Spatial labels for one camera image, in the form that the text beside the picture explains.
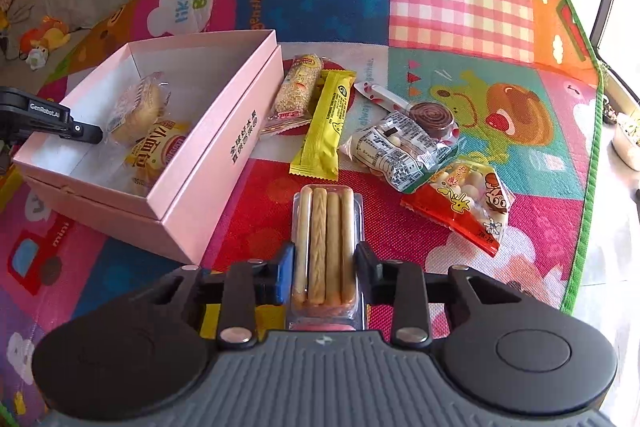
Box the colourful cartoon play mat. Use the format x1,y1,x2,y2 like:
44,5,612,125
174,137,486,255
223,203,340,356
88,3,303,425
0,0,606,427

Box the round cake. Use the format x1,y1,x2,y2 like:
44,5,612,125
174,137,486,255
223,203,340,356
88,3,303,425
106,72,168,146

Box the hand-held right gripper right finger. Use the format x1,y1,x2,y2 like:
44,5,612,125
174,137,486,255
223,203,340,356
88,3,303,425
354,241,521,348

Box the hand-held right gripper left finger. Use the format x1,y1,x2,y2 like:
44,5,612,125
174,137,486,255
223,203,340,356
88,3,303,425
145,241,297,348

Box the clear printed snack packet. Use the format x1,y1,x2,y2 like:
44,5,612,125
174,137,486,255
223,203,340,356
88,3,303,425
340,112,458,194

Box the brown swirl round snack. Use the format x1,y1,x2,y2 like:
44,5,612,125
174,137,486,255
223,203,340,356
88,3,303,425
407,103,460,142

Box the sesame bar packet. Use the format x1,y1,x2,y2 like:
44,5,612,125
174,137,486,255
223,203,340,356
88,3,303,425
260,53,323,136

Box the biscuit stick tray pack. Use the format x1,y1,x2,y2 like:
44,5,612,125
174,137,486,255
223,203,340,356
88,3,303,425
285,183,368,333

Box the orange plush toy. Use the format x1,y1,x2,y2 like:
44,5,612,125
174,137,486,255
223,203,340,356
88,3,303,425
20,17,72,70

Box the pink cardboard box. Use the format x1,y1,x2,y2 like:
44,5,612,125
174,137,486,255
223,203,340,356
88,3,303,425
11,29,278,223

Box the white red-dotted candy stick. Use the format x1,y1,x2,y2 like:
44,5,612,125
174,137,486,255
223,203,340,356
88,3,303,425
354,82,416,114

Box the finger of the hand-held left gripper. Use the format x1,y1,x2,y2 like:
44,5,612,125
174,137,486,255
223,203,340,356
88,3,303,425
59,119,104,146

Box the potted plants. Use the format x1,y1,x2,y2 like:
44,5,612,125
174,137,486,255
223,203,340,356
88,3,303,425
600,62,640,172

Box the yellow red bread packet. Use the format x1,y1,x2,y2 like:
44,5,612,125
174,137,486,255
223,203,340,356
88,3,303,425
124,119,193,198

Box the yellow snack bar packet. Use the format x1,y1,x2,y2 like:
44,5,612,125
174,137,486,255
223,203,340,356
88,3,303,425
290,69,357,180

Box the red packet of white balls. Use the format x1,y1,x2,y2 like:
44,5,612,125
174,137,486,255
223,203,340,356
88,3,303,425
400,156,516,258

